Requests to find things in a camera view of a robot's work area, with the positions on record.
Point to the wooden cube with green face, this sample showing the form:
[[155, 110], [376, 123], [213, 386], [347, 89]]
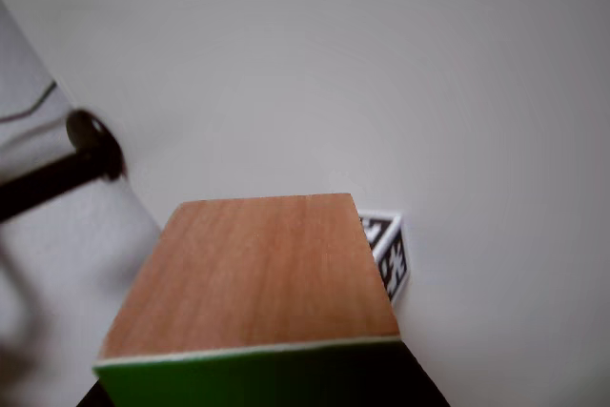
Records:
[[257, 292]]

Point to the wooden cube with marker stickers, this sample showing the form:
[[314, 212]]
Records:
[[393, 259]]

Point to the black rod with round end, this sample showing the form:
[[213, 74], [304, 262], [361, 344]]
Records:
[[90, 140]]

